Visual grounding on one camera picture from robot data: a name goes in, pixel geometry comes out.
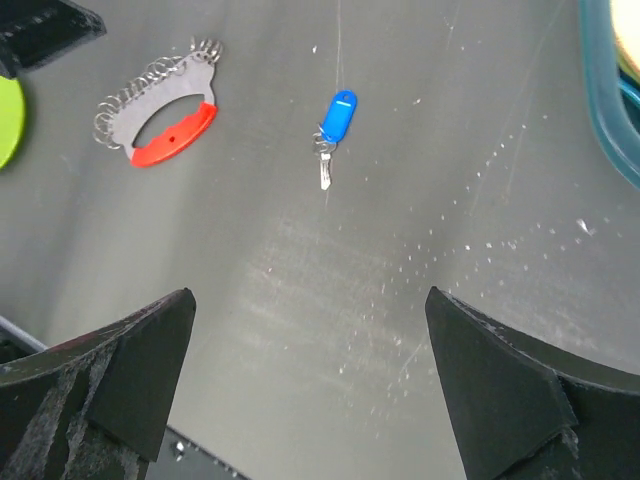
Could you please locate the metal keyring cluster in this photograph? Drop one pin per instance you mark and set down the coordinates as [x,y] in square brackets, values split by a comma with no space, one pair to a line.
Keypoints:
[120,117]

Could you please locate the blue key fob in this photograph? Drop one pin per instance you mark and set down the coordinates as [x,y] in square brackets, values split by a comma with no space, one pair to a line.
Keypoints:
[338,117]

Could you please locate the silver metal key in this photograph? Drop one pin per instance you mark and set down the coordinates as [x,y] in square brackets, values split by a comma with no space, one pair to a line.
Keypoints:
[324,149]

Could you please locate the green plastic plate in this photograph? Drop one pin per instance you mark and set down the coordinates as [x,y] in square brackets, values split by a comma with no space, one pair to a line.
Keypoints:
[12,118]

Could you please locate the teal plastic tray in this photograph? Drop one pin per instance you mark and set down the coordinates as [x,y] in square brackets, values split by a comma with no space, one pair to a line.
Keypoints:
[618,138]

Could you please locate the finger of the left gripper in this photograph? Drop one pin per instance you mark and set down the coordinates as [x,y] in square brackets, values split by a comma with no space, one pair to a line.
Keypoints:
[36,32]

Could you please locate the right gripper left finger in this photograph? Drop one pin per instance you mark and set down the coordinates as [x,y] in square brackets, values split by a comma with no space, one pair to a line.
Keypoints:
[96,406]

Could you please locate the cream painted plate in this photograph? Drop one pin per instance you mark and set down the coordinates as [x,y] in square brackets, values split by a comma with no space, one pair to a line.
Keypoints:
[625,19]

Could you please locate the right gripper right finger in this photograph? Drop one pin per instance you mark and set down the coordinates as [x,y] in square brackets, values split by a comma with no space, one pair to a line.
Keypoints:
[521,408]

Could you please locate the red handled metal key holder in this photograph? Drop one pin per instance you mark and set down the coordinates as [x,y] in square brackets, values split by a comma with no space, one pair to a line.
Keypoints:
[171,131]

